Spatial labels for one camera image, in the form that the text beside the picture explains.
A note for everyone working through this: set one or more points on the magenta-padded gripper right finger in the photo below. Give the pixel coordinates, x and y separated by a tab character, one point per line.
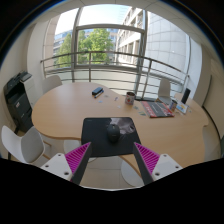
165	165

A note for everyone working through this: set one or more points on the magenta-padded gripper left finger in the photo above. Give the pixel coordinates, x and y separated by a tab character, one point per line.
56	165

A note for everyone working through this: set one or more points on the black computer mouse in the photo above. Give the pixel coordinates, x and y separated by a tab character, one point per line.
113	133

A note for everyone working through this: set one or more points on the black printed mouse pad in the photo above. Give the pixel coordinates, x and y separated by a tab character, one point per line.
95	136

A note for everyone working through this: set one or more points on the white chair with wooden legs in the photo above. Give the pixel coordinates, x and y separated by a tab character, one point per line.
25	145

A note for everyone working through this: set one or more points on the red magazine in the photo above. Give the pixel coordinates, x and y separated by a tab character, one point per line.
157	109

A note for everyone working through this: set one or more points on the light blue booklet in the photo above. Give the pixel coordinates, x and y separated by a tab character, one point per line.
182	108

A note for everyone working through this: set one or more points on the small printed box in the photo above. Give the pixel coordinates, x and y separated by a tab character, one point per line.
173	105

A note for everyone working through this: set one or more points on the black upright speaker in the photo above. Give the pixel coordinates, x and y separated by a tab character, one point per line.
185	95

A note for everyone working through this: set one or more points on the black office printer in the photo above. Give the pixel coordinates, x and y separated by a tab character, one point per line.
16	101

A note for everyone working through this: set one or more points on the white printed mug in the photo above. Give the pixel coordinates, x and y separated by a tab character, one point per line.
130	98

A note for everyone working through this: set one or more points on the blue pen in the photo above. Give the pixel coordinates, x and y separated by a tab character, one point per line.
99	94

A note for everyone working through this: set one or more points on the black case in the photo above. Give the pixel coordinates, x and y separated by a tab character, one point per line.
97	90

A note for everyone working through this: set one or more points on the grey metal balcony railing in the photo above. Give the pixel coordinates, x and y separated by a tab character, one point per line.
110	53

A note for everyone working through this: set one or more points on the green tree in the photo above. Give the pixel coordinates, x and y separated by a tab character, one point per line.
91	43

